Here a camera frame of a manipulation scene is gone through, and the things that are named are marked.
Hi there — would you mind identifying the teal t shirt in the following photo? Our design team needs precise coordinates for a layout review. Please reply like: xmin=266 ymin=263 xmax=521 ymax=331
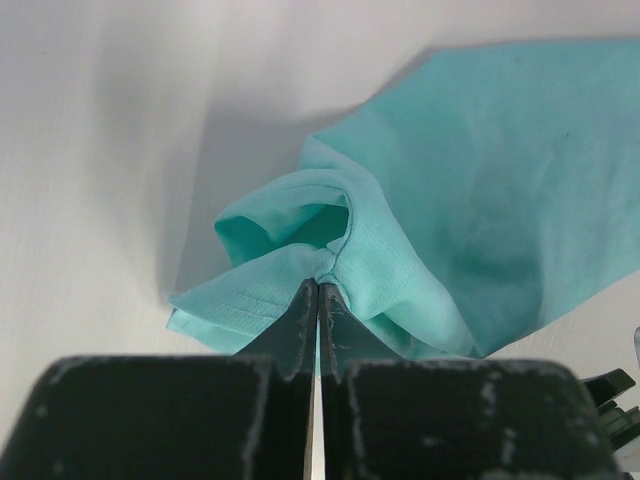
xmin=168 ymin=40 xmax=639 ymax=359

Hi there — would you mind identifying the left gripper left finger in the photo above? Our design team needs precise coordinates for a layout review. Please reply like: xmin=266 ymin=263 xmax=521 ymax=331
xmin=9 ymin=280 xmax=317 ymax=479

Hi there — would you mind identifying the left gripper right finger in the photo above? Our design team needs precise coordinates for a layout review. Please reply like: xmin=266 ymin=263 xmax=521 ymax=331
xmin=318 ymin=284 xmax=623 ymax=479

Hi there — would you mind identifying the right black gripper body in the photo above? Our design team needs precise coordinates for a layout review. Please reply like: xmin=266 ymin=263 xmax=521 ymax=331
xmin=582 ymin=368 xmax=639 ymax=455

